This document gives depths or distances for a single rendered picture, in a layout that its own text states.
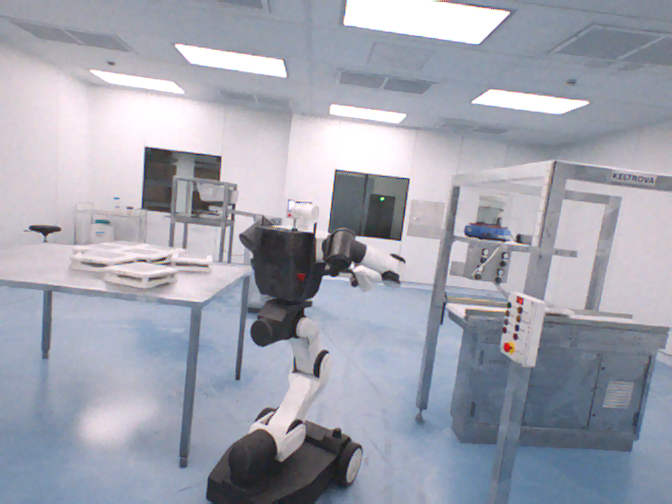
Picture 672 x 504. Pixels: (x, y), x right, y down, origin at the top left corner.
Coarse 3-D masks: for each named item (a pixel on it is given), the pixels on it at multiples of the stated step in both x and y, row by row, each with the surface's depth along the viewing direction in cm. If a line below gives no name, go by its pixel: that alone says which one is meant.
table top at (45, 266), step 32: (0, 256) 237; (32, 256) 247; (64, 256) 258; (32, 288) 192; (64, 288) 192; (96, 288) 193; (128, 288) 199; (160, 288) 206; (192, 288) 214; (224, 288) 226
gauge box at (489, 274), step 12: (468, 252) 239; (480, 252) 231; (492, 252) 232; (504, 252) 233; (468, 264) 237; (480, 264) 232; (492, 264) 233; (468, 276) 236; (480, 276) 233; (492, 276) 234; (504, 276) 235
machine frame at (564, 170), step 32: (576, 192) 267; (608, 224) 274; (448, 256) 262; (544, 256) 165; (608, 256) 277; (544, 288) 167; (512, 384) 174; (416, 416) 279; (512, 416) 174; (512, 448) 176
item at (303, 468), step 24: (264, 432) 180; (312, 432) 214; (336, 432) 208; (240, 456) 168; (264, 456) 172; (288, 456) 196; (312, 456) 198; (336, 456) 200; (216, 480) 174; (240, 480) 169; (264, 480) 175; (288, 480) 179; (312, 480) 181
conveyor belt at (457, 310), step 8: (448, 304) 264; (456, 304) 265; (456, 312) 250; (464, 320) 241; (544, 320) 248; (608, 320) 273; (616, 320) 276; (624, 320) 279; (632, 320) 282; (616, 328) 254; (624, 328) 255
